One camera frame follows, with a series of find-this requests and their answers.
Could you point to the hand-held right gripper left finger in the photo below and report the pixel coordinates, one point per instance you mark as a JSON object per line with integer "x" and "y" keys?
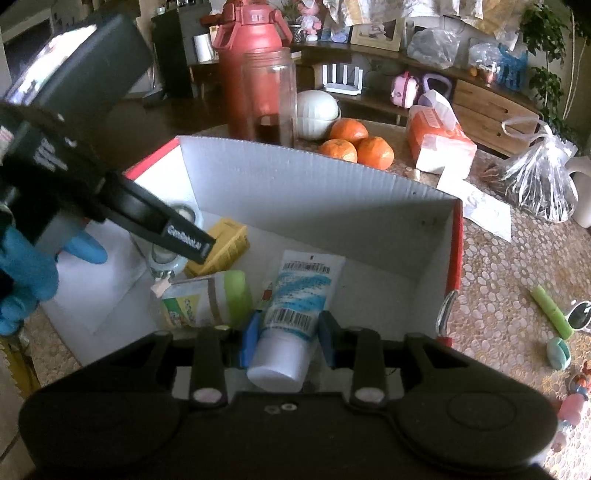
{"x": 210, "y": 364}

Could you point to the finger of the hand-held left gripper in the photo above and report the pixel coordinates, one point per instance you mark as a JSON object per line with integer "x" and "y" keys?
{"x": 157, "y": 217}

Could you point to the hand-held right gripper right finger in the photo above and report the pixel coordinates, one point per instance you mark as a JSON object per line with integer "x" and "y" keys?
{"x": 367, "y": 364}

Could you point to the white contact lens case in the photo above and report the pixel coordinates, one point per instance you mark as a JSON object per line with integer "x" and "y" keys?
{"x": 166, "y": 265}

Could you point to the white bottle green lid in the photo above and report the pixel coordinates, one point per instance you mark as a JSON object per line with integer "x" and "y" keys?
{"x": 207, "y": 300}

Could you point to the small yellow box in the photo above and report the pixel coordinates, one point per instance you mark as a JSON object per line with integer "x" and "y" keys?
{"x": 226, "y": 244}

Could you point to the white blue toothpaste tube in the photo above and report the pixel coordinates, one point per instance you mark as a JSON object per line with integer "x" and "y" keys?
{"x": 295, "y": 295}

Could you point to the red cardboard box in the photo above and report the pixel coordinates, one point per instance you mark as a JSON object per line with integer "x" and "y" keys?
{"x": 323, "y": 207}

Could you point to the green tube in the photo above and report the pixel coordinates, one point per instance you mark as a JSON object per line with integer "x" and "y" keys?
{"x": 551, "y": 311}

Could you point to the white sunglasses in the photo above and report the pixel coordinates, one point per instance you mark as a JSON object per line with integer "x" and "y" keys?
{"x": 581, "y": 316}

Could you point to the person's left hand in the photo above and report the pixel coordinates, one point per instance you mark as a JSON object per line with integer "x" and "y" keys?
{"x": 27, "y": 277}

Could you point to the black cabinet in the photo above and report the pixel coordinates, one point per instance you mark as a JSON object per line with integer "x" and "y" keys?
{"x": 175, "y": 55}

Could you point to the floral lace tablecloth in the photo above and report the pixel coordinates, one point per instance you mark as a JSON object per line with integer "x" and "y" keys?
{"x": 498, "y": 300}

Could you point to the clear plastic tumbler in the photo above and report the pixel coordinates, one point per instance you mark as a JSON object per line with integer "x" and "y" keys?
{"x": 270, "y": 92}

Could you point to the paper towel roll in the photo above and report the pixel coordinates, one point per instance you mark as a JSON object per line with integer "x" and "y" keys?
{"x": 204, "y": 47}

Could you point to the white ceramic bowl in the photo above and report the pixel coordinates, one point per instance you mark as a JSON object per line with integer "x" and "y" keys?
{"x": 316, "y": 113}

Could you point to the teal clip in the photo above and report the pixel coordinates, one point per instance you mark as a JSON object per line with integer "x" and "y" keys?
{"x": 558, "y": 353}

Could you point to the red water bottle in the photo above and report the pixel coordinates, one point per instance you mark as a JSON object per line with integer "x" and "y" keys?
{"x": 244, "y": 46}

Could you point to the orange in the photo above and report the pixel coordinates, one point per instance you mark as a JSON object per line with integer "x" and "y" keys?
{"x": 339, "y": 151}
{"x": 375, "y": 152}
{"x": 348, "y": 130}

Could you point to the white paper napkin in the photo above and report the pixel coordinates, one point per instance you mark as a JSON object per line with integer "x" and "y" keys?
{"x": 480, "y": 205}

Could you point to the pink makeup sponge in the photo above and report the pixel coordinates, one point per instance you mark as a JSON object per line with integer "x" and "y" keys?
{"x": 569, "y": 411}

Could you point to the white router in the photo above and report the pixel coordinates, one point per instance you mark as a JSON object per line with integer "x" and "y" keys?
{"x": 341, "y": 85}

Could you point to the orange tissue pack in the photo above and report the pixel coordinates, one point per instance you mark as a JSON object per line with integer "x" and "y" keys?
{"x": 438, "y": 138}

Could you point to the pink doll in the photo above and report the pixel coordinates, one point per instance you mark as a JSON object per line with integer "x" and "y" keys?
{"x": 310, "y": 18}

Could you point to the plastic bag of sunflower seeds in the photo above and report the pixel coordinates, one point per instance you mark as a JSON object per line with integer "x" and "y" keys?
{"x": 540, "y": 180}

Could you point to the white jug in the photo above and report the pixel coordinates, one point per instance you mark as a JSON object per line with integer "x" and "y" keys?
{"x": 582, "y": 194}

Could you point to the wooden sideboard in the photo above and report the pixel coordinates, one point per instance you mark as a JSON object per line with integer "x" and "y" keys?
{"x": 480, "y": 113}

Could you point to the pink toy case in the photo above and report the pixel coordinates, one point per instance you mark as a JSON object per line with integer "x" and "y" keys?
{"x": 405, "y": 91}

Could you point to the purple kettlebell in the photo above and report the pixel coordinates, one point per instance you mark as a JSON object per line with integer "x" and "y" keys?
{"x": 436, "y": 85}

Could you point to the floral white cloth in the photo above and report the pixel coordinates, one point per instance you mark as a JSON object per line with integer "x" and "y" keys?
{"x": 392, "y": 9}

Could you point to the grey plastic bag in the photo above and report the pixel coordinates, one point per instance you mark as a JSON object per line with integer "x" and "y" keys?
{"x": 434, "y": 48}

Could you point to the clear plastic bag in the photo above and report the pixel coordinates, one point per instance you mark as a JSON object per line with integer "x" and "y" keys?
{"x": 485, "y": 55}

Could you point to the green potted plant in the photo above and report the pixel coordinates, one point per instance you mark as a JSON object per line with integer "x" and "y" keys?
{"x": 545, "y": 55}

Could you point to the yellow cloth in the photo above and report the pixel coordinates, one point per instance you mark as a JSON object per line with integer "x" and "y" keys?
{"x": 489, "y": 16}

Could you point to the wooden picture frame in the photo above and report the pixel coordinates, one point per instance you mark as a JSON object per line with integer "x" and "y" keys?
{"x": 376, "y": 37}

